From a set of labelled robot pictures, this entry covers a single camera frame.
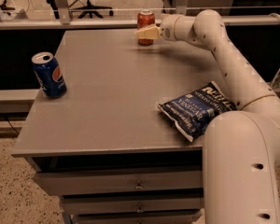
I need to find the red coke can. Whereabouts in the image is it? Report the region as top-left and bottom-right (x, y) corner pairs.
(137, 9), (155, 46)

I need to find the blue kettle chips bag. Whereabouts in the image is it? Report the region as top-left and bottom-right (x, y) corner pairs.
(157, 81), (236, 142)

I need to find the bottom grey drawer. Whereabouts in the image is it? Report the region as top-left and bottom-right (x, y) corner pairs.
(77, 210), (202, 224)

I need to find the middle grey drawer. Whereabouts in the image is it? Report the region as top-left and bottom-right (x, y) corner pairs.
(61, 196), (203, 215)

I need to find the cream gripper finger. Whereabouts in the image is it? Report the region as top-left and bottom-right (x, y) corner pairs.
(136, 25), (161, 39)

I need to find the blue pepsi can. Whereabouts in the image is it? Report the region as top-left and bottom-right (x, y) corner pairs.
(32, 51), (67, 98)

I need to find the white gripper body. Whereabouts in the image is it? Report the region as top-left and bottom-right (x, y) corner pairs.
(160, 14), (176, 41)

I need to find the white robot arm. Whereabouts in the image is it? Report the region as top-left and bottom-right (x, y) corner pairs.
(137, 9), (280, 224)

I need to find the metal window frame rail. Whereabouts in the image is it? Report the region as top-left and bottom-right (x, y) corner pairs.
(0, 0), (280, 30)

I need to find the grey drawer cabinet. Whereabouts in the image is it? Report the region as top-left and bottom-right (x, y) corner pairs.
(10, 27), (231, 224)

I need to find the top grey drawer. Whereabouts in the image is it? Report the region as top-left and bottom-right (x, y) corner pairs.
(35, 167), (203, 196)

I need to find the grey drawer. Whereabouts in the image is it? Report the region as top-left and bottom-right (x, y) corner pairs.
(35, 167), (203, 196)
(61, 196), (203, 215)
(77, 210), (202, 224)

